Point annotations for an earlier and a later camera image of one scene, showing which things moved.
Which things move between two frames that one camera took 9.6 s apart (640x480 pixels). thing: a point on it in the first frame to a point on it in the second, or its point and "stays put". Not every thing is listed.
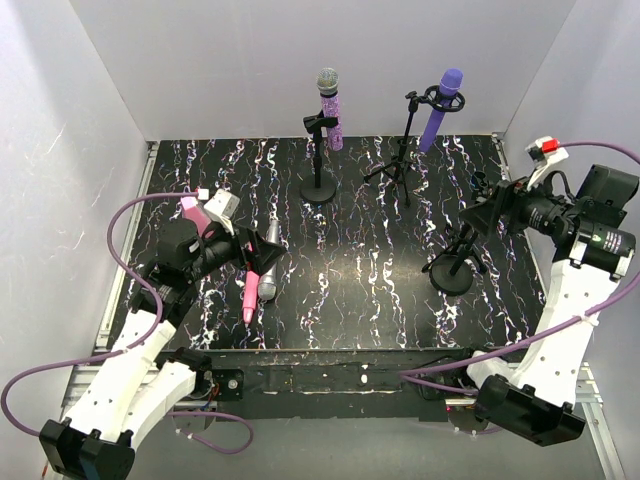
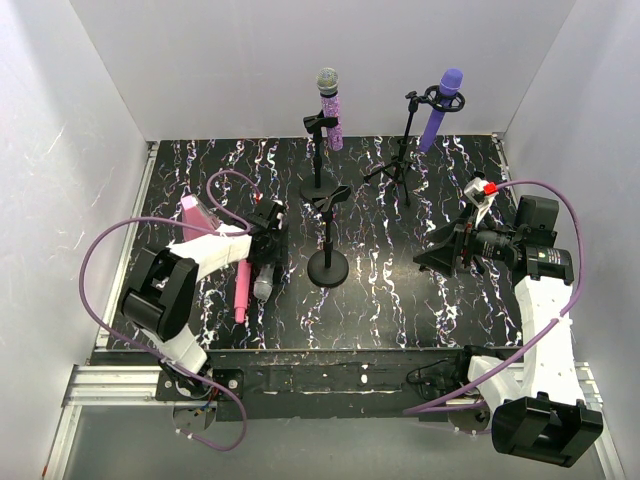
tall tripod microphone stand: (403, 162) stays put
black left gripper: (245, 248) to (273, 245)
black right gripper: (503, 206) to (463, 248)
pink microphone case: (192, 211) stays put
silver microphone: (267, 287) stays put
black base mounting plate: (324, 383) stays put
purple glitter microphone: (327, 83) stays put
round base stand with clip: (318, 188) stays put
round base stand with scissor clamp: (451, 270) to (329, 267)
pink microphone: (250, 296) to (242, 286)
